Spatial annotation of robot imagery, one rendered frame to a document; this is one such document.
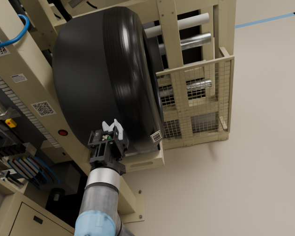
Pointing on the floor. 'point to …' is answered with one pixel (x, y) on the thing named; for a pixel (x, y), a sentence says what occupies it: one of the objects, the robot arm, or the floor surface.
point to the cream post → (39, 86)
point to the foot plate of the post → (134, 217)
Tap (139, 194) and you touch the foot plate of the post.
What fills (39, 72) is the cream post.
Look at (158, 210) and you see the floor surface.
